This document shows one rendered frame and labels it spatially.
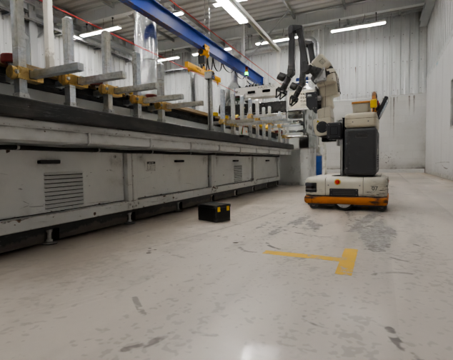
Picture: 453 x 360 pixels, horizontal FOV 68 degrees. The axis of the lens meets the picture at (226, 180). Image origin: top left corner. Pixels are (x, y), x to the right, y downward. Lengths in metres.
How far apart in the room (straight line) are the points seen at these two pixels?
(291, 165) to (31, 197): 4.73
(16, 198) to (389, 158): 11.16
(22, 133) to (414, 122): 11.39
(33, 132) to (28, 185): 0.36
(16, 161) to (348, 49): 11.59
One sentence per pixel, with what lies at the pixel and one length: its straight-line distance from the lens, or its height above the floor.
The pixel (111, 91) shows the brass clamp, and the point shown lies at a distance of 2.02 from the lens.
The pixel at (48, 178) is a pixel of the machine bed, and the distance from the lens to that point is 2.02.
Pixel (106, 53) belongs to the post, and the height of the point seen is 1.02.
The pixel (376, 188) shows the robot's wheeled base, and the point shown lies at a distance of 2.97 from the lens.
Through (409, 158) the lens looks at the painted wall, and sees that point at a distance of 12.09.
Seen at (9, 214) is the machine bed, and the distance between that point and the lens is 1.92.
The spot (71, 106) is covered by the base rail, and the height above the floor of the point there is 0.70.
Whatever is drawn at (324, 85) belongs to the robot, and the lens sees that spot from 3.30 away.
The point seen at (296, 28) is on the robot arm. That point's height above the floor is 1.59.
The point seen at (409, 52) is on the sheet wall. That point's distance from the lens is 12.55.
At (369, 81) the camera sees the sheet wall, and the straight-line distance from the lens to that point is 12.36.
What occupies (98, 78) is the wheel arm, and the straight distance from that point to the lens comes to 1.77.
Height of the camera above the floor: 0.42
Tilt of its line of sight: 3 degrees down
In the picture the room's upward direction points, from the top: 1 degrees counter-clockwise
